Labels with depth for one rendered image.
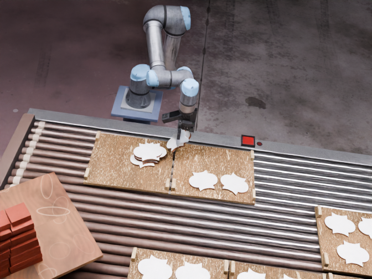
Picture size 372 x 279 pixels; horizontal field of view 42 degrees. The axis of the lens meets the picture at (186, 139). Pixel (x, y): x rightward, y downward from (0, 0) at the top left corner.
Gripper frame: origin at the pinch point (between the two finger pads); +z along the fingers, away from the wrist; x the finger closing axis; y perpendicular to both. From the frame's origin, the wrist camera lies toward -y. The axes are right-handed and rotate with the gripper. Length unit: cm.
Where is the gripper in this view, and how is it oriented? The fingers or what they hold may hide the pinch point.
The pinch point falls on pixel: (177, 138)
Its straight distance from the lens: 244.9
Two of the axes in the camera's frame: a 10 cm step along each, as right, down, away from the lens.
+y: 9.9, 1.3, 0.4
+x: 0.6, -6.9, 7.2
